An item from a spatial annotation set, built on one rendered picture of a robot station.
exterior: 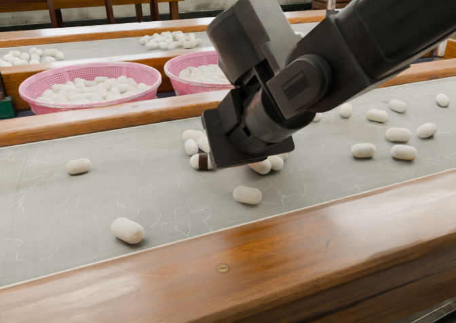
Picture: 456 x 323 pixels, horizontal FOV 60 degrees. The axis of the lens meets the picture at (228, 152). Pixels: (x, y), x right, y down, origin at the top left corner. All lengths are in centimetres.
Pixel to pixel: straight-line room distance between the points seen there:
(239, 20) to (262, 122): 9
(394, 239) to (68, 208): 35
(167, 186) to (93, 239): 12
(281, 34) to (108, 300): 26
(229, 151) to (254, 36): 14
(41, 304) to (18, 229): 15
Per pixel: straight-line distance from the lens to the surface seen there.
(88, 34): 131
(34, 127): 66
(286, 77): 31
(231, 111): 41
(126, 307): 33
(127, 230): 41
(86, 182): 53
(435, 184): 51
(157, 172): 53
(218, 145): 44
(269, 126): 36
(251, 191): 45
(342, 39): 29
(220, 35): 38
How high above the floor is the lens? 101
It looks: 28 degrees down
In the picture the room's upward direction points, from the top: straight up
